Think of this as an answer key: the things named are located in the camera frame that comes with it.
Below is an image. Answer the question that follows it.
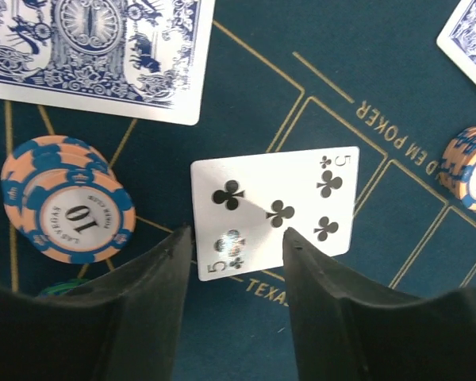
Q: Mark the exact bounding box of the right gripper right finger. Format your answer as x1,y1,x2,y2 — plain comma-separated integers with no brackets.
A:
282,229,476,380

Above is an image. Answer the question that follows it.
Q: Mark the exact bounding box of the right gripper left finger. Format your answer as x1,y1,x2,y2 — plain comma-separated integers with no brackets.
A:
0,226,193,380

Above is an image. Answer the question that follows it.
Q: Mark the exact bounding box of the five of clubs card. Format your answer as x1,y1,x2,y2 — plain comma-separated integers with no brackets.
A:
190,146,360,281

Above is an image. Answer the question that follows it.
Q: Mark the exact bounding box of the white-blue poker chip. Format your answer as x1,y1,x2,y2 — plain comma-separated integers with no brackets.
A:
440,126,476,211
1,135,136,264

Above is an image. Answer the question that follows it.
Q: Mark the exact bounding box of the dealt blue-backed card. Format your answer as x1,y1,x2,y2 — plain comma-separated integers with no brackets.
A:
436,0,476,85
0,0,215,125

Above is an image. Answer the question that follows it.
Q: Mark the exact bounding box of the green poker chip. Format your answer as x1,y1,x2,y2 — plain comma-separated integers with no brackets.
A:
37,278,88,298

